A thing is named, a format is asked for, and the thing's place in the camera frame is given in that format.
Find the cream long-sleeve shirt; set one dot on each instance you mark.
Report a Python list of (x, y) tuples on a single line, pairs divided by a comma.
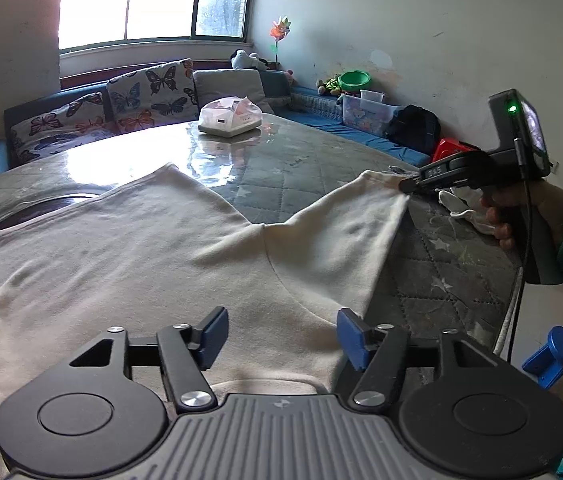
[(136, 260)]

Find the person's right hand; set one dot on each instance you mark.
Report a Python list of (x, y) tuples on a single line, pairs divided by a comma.
[(499, 232)]

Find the red box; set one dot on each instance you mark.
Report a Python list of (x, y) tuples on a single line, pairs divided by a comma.
[(449, 150)]

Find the square butterfly print cushion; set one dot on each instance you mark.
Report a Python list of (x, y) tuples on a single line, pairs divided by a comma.
[(151, 95)]

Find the grey cushion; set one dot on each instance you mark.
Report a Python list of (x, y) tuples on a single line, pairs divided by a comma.
[(231, 87)]

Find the black backpack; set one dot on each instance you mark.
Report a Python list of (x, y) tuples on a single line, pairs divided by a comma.
[(414, 127)]

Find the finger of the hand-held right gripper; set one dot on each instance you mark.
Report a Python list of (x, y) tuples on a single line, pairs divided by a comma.
[(416, 183)]

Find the colourful pinwheel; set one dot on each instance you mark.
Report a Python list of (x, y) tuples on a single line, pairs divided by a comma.
[(279, 32)]

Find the wide butterfly print cushion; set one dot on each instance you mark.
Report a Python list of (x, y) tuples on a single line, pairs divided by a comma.
[(61, 130)]

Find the white plush toy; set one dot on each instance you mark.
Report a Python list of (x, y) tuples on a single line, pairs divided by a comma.
[(246, 60)]

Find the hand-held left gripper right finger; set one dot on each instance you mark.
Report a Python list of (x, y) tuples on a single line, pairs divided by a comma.
[(354, 337)]

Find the small pink toy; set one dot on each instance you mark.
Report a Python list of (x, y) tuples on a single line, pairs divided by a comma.
[(289, 77)]

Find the blue sofa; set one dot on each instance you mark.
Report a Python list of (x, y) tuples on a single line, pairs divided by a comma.
[(321, 105)]

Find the blue plastic clamp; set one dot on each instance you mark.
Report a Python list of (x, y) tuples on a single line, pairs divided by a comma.
[(556, 355)]

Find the clear plastic storage box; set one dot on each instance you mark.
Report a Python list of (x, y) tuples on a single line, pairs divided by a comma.
[(369, 115)]

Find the large window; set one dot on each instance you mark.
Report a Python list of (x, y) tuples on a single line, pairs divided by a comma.
[(161, 0)]

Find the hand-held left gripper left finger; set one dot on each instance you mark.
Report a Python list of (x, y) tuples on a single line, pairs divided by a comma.
[(214, 336)]

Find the green plush toy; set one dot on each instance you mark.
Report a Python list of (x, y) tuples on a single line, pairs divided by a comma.
[(329, 86)]

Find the pink white tissue pack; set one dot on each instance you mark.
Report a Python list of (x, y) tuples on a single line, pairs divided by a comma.
[(229, 117)]

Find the green plastic bowl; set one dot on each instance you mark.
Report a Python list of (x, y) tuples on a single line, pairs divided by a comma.
[(354, 80)]

